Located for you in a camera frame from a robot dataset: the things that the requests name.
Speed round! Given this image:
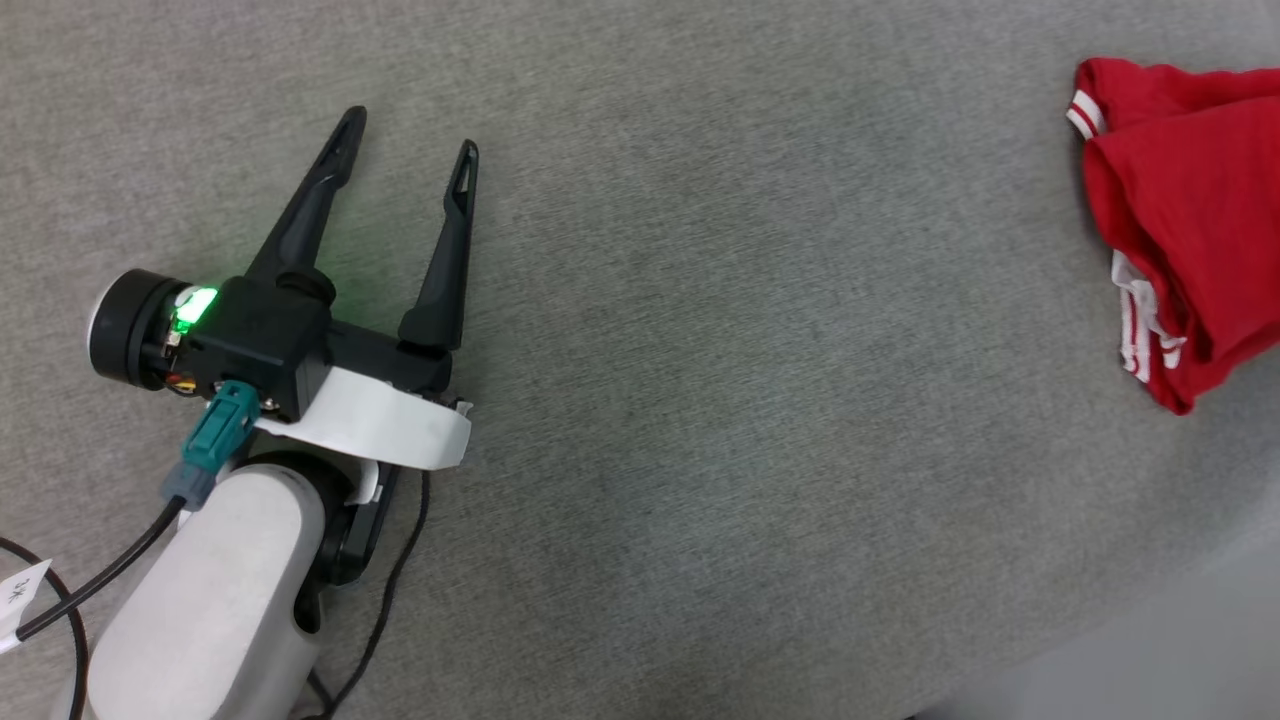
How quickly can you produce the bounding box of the white paper cable tag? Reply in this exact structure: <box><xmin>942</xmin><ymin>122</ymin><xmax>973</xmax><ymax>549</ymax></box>
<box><xmin>0</xmin><ymin>558</ymin><xmax>53</xmax><ymax>655</ymax></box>

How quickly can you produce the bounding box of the black cable with teal connector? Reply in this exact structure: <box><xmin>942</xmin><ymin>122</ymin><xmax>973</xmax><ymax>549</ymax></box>
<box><xmin>15</xmin><ymin>380</ymin><xmax>263</xmax><ymax>641</ymax></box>

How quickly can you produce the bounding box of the black looped cable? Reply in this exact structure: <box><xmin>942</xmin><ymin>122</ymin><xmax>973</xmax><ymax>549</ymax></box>
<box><xmin>0</xmin><ymin>538</ymin><xmax>93</xmax><ymax>720</ymax></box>

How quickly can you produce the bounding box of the red white-striped garment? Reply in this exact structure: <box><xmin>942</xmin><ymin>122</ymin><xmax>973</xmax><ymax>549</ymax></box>
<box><xmin>1065</xmin><ymin>57</ymin><xmax>1280</xmax><ymax>416</ymax></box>

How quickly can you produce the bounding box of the black white-banded left gripper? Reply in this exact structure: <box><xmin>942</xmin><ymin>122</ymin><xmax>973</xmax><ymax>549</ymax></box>
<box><xmin>245</xmin><ymin>106</ymin><xmax>479</xmax><ymax>471</ymax></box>

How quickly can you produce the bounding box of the thin black cable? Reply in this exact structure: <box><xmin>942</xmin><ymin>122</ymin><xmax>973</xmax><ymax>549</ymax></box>
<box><xmin>300</xmin><ymin>468</ymin><xmax>433</xmax><ymax>720</ymax></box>

